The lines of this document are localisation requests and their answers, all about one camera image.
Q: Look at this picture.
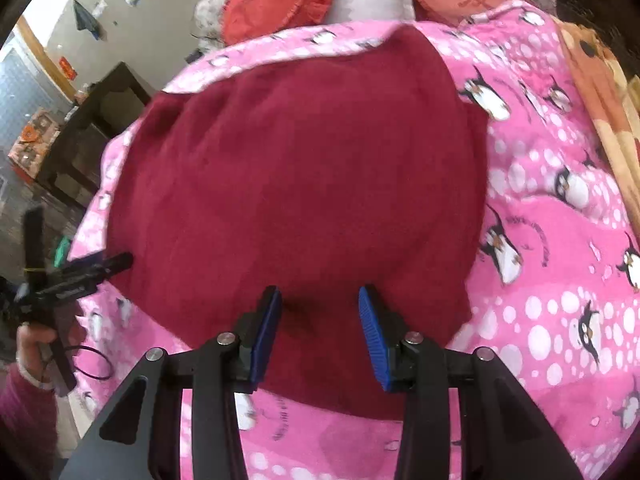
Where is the black cable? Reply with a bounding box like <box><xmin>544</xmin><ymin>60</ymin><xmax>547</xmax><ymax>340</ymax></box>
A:
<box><xmin>65</xmin><ymin>345</ymin><xmax>113</xmax><ymax>382</ymax></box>

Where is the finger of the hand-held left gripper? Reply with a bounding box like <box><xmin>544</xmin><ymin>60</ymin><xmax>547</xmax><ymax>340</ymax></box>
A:
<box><xmin>70</xmin><ymin>252</ymin><xmax>134</xmax><ymax>292</ymax></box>

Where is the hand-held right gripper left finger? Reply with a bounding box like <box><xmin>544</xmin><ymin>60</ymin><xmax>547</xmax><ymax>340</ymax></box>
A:
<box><xmin>60</xmin><ymin>286</ymin><xmax>283</xmax><ymax>480</ymax></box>

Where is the person's left hand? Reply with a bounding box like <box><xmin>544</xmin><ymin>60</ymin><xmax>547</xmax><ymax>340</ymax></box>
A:
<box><xmin>15</xmin><ymin>320</ymin><xmax>86</xmax><ymax>386</ymax></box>

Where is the dark hanging cloth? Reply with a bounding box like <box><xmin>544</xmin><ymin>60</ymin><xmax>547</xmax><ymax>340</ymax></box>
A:
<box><xmin>72</xmin><ymin>0</ymin><xmax>101</xmax><ymax>41</ymax></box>

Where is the dark wooden table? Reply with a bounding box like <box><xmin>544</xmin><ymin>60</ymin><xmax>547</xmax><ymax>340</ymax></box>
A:
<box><xmin>37</xmin><ymin>62</ymin><xmax>153</xmax><ymax>211</ymax></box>

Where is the dark red knit garment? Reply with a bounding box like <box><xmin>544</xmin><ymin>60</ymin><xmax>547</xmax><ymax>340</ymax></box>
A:
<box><xmin>107</xmin><ymin>24</ymin><xmax>493</xmax><ymax>421</ymax></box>

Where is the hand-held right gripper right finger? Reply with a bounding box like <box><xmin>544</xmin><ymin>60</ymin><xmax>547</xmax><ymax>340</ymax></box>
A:
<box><xmin>358</xmin><ymin>285</ymin><xmax>583</xmax><ymax>480</ymax></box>

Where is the orange yellow plush blanket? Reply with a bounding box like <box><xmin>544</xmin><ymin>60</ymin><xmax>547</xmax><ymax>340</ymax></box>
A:
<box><xmin>552</xmin><ymin>22</ymin><xmax>640</xmax><ymax>221</ymax></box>

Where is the orange printed cardboard box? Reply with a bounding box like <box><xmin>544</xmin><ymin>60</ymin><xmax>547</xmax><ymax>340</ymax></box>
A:
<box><xmin>7</xmin><ymin>110</ymin><xmax>63</xmax><ymax>181</ymax></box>

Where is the pink penguin print blanket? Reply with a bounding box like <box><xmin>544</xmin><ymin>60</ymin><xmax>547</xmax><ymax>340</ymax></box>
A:
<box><xmin>67</xmin><ymin>0</ymin><xmax>640</xmax><ymax>480</ymax></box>

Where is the floral fabric headboard cushion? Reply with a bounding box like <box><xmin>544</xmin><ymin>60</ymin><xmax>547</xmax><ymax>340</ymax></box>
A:
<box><xmin>194</xmin><ymin>0</ymin><xmax>558</xmax><ymax>51</ymax></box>

